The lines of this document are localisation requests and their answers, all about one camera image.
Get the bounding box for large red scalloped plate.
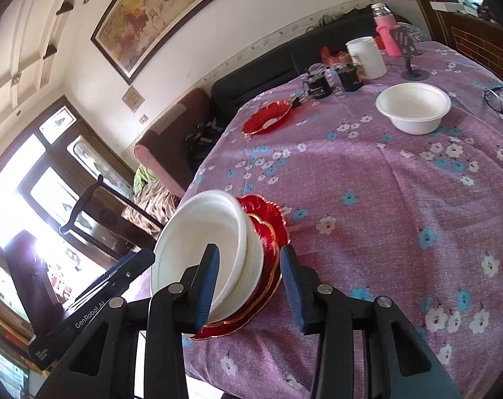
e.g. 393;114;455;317
189;193;290;340

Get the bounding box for purple floral tablecloth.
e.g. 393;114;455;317
181;41;503;399

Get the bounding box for small red scalloped plate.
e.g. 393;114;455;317
241;99;294;136

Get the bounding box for wooden glass door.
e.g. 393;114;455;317
0;95;140;341

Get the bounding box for black device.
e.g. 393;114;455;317
303;63;334;99

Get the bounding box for white flat box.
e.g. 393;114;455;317
429;1;476;14

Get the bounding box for green cloth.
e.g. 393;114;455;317
133;164;158;194

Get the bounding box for dark jar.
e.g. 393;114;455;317
335;62;365;92

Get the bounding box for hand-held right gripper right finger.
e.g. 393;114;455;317
280;244;462;399

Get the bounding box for red plastic bag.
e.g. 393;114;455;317
320;46;352;66

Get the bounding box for wooden cabinet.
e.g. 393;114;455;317
399;0;503;88

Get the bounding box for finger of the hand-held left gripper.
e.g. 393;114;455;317
74;253;156;314
64;248;151;308

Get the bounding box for pile of black gadgets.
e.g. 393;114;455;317
185;117;221;145

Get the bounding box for small framed picture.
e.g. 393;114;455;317
122;86;146;111

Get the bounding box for black cable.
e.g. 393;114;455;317
291;87;312;109

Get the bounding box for pink sleeved bottle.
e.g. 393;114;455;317
370;3;404;57

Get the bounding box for black phone stand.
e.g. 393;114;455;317
390;25;432;81

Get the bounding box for white bowl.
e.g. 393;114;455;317
151;190;247;302
212;193;256;314
375;82;451;135

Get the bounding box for eyeglasses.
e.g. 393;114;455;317
483;85;503;129

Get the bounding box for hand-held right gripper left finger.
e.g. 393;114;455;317
34;243;221;399

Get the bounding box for medium red scalloped plate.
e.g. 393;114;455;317
210;212;277;327

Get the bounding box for dark wooden chair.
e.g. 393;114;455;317
59;175;171;262

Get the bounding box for brown armchair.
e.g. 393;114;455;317
134;88;212;200

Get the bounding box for white plastic jar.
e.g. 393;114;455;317
345;37;387;79

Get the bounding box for framed wall painting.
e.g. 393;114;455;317
90;0;257;86

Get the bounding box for brown woven blanket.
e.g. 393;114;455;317
122;181;181;235

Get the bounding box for black sofa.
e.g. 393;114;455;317
210;6;414;127

